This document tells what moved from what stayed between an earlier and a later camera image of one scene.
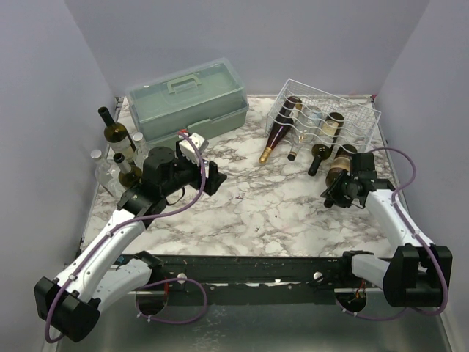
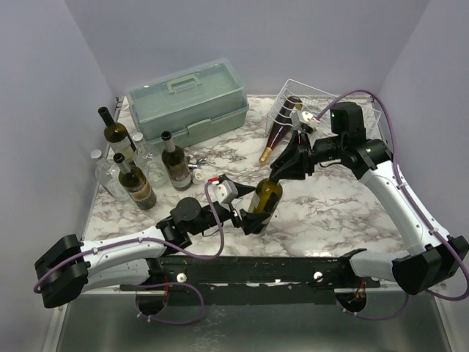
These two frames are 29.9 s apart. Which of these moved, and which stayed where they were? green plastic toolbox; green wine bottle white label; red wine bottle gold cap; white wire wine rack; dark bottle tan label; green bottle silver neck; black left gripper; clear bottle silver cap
Moved: green bottle silver neck; black left gripper
Stayed: red wine bottle gold cap; white wire wine rack; dark bottle tan label; clear bottle silver cap; green plastic toolbox; green wine bottle white label
